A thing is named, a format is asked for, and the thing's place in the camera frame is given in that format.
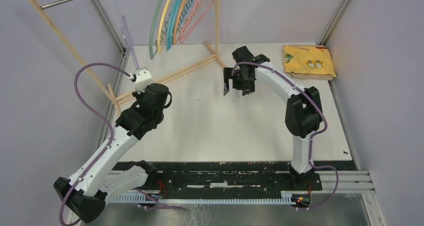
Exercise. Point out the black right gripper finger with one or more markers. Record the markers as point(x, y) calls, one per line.
point(227, 76)
point(247, 92)

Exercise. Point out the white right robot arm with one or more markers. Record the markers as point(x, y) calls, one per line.
point(304, 116)

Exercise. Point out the yellow plastic hanger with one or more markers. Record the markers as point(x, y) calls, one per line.
point(161, 27)

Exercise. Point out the white slotted cable duct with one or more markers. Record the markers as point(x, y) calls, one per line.
point(137, 197)

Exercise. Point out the yellow printed folded cloth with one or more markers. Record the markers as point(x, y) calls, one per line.
point(308, 62)

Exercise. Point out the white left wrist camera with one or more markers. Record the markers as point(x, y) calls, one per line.
point(141, 78)

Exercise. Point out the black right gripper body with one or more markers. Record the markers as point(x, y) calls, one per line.
point(239, 81)

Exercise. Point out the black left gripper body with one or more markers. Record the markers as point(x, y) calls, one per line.
point(138, 96)

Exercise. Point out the green plastic hanger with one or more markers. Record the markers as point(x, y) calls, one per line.
point(152, 29)

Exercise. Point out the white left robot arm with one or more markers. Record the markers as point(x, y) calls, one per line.
point(87, 192)

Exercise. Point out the teal plastic hanger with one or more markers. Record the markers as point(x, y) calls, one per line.
point(170, 22)

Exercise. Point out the purple plastic hanger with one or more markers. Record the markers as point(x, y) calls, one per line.
point(128, 41)

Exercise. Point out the orange wavy plastic hanger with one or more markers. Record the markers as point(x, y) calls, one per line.
point(184, 6)

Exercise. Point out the wooden clothes rack frame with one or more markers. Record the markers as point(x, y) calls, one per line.
point(122, 46)

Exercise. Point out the pink wire hanger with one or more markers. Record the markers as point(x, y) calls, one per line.
point(193, 17)

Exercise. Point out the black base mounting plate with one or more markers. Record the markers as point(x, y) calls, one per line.
point(228, 180)

